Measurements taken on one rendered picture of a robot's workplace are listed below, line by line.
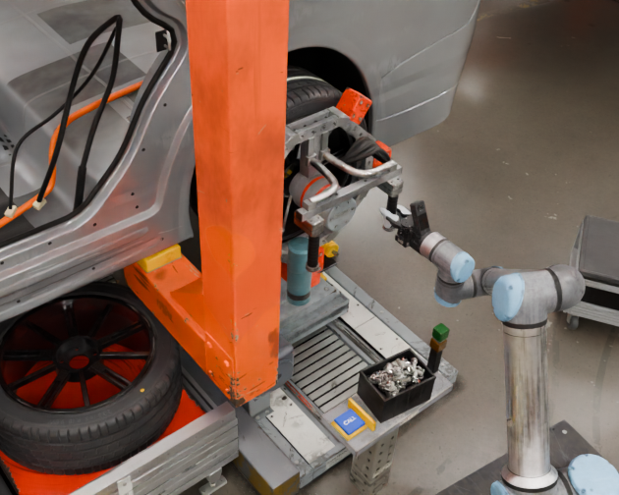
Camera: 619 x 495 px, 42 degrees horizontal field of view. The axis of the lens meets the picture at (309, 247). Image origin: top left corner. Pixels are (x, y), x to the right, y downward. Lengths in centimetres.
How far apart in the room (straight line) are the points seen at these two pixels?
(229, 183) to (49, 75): 134
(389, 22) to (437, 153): 178
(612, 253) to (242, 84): 217
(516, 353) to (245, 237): 76
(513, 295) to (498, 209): 213
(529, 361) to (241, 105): 99
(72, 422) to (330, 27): 146
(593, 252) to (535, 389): 143
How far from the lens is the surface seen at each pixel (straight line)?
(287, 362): 281
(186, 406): 283
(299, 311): 318
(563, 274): 215
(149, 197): 254
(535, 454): 228
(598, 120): 511
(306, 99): 261
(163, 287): 263
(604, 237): 364
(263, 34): 174
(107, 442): 259
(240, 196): 192
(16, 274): 243
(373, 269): 371
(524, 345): 214
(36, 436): 257
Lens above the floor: 252
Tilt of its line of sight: 42 degrees down
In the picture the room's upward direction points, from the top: 4 degrees clockwise
